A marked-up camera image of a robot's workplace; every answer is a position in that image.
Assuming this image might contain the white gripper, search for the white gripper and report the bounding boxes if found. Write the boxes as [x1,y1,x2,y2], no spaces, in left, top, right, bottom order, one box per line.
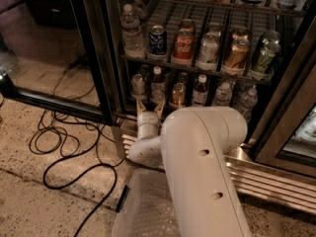
[136,99,165,139]

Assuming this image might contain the dark drink bottle white cap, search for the dark drink bottle white cap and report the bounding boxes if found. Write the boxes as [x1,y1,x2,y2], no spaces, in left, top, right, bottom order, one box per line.
[150,66,166,104]

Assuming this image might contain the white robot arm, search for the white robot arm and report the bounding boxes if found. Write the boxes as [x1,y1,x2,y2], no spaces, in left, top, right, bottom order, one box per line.
[128,101,252,237]

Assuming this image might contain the orange can bottom shelf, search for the orange can bottom shelf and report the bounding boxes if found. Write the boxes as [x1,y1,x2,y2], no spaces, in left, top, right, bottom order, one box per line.
[169,82,186,109]

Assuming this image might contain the clear water bottle middle shelf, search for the clear water bottle middle shelf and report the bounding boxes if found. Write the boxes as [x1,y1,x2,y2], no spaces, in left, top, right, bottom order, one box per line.
[120,4,145,58]

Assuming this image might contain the clear water bottle bottom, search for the clear water bottle bottom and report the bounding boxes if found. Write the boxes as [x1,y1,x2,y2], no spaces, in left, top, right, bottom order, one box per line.
[212,82,232,106]

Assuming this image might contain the clear water bottle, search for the clear water bottle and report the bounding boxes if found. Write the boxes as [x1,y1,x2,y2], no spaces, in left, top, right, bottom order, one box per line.
[234,88,258,122]
[212,82,232,106]

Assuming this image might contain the clear water bottle right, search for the clear water bottle right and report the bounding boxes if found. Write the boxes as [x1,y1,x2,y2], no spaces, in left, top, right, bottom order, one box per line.
[234,88,258,122]

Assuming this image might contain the glass fridge door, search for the glass fridge door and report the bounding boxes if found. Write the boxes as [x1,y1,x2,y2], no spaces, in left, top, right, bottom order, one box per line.
[0,0,116,125]

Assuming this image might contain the stainless steel fridge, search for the stainless steel fridge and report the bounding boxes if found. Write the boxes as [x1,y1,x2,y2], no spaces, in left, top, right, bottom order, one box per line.
[84,0,316,213]

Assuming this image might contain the red coca cola can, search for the red coca cola can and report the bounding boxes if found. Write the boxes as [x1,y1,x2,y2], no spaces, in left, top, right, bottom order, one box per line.
[172,29,194,65]

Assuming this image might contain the blue pepsi can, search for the blue pepsi can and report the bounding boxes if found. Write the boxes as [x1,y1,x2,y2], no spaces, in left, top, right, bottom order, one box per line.
[148,25,167,58]

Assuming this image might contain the silver white soda can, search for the silver white soda can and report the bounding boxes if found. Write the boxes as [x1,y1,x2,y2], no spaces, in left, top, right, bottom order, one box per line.
[196,35,219,70]

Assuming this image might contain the clear plastic bin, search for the clear plastic bin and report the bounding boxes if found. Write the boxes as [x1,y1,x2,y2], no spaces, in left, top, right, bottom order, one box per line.
[112,169,181,237]

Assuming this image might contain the gold soda can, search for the gold soda can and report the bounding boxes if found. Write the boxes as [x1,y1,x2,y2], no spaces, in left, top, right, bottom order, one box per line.
[221,39,250,76]

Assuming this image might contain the bubble wrap sheet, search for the bubble wrap sheet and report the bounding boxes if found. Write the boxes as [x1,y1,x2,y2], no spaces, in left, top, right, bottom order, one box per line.
[127,187,181,237]

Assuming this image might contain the green soda can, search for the green soda can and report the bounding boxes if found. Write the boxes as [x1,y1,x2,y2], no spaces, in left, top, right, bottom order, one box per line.
[251,42,280,82]

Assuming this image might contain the black floor cable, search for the black floor cable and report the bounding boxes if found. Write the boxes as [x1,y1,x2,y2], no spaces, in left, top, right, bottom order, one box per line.
[28,57,119,237]

